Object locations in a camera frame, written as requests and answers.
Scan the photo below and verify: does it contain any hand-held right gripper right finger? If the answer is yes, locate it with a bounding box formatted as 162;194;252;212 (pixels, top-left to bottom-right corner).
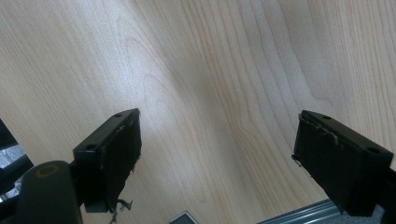
291;109;395;217

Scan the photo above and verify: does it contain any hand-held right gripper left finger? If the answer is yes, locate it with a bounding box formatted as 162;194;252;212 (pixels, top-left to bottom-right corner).
72;107;143;214

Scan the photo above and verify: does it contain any small grey rectangular object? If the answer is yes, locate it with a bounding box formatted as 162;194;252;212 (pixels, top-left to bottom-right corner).
168;210;200;224

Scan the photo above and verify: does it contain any aluminium floor rail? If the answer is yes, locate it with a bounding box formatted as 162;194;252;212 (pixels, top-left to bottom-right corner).
255;198;342;224

